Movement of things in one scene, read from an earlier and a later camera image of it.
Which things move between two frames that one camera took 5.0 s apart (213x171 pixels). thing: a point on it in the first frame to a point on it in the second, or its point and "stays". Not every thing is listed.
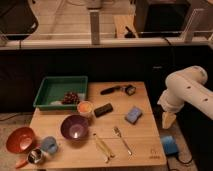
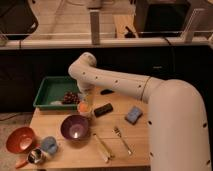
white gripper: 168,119 to 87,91
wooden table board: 116,128 stays
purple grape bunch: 70,98 stays
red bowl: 20,140 stays
